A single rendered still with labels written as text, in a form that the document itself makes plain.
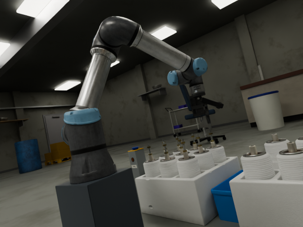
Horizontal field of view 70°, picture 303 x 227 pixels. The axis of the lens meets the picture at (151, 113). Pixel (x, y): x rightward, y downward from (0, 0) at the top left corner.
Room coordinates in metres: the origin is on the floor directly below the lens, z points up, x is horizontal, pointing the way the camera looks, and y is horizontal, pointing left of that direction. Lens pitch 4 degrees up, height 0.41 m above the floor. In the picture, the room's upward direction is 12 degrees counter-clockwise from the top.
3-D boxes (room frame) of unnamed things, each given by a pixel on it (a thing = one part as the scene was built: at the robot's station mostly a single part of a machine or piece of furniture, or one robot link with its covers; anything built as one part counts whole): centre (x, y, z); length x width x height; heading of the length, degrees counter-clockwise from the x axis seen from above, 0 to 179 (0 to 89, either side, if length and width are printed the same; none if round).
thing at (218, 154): (1.14, -0.28, 0.16); 0.10 x 0.10 x 0.18
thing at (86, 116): (0.73, 0.23, 0.47); 0.13 x 0.12 x 0.14; 28
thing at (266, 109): (3.70, -1.93, 0.30); 0.50 x 0.49 x 0.60; 146
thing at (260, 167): (0.76, -0.32, 0.16); 0.10 x 0.10 x 0.18
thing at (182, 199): (1.15, -0.11, 0.09); 0.39 x 0.39 x 0.18; 44
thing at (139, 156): (1.30, 0.14, 0.16); 0.07 x 0.07 x 0.31; 44
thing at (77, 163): (0.72, 0.23, 0.35); 0.15 x 0.15 x 0.10
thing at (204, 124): (1.13, -0.26, 0.38); 0.06 x 0.03 x 0.09; 79
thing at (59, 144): (7.51, 3.26, 0.32); 1.19 x 0.88 x 0.65; 143
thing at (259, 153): (0.76, -0.32, 0.25); 0.08 x 0.08 x 0.01
